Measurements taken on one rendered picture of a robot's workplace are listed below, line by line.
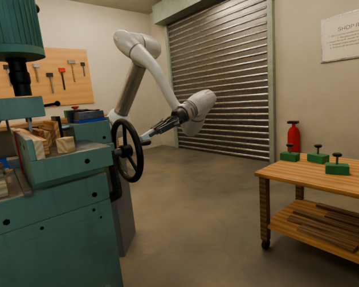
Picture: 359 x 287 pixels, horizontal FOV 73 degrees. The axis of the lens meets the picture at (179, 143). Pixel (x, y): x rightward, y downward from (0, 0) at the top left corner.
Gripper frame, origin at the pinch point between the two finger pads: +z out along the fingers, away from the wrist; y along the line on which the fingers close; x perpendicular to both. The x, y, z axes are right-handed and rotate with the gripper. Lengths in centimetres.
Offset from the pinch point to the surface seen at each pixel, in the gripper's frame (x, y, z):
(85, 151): -13.2, 20.7, 28.8
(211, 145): 152, -209, -197
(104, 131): -9.9, -2.5, 15.0
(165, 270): 87, -22, 16
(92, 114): -17.7, -3.8, 15.9
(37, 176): -13.9, 21.0, 42.1
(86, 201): 3.1, 13.6, 35.2
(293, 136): 123, -61, -205
